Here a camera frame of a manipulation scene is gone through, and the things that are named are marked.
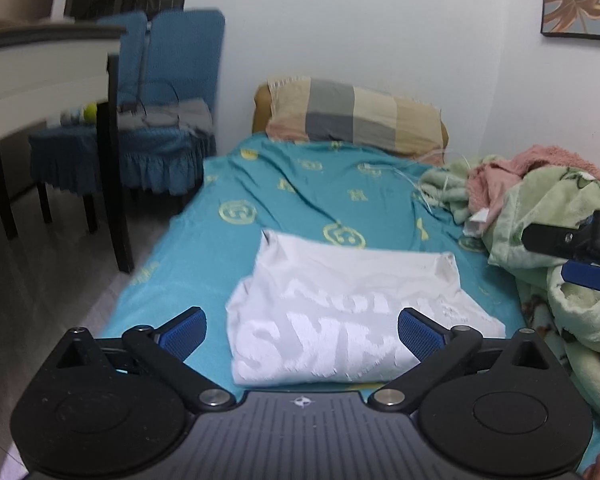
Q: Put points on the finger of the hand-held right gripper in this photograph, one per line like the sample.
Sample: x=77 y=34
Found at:
x=590 y=274
x=550 y=238

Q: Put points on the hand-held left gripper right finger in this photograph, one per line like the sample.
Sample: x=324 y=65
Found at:
x=420 y=332

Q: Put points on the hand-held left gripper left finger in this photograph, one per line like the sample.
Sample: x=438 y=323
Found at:
x=182 y=332

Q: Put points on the white t-shirt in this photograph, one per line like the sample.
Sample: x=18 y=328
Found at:
x=330 y=290

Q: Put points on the green fleece blanket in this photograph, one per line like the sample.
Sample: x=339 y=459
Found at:
x=540 y=200

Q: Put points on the white label tag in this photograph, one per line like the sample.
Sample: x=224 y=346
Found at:
x=477 y=222

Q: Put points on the pink fleece blanket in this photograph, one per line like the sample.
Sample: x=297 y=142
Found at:
x=535 y=160

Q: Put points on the teal patterned bed sheet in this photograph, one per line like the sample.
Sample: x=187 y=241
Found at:
x=300 y=195

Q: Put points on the blue covered chair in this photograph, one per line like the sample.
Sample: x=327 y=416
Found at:
x=190 y=55
x=62 y=155

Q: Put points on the grey cloth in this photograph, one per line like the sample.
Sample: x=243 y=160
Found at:
x=190 y=115

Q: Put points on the checked pillow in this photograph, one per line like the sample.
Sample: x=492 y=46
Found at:
x=350 y=110

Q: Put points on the brown cushion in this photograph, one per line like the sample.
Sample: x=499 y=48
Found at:
x=260 y=110

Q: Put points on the yellow-green plush toy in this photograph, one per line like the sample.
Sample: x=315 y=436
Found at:
x=89 y=112

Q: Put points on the white table with black legs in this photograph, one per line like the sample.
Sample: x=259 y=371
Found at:
x=30 y=75

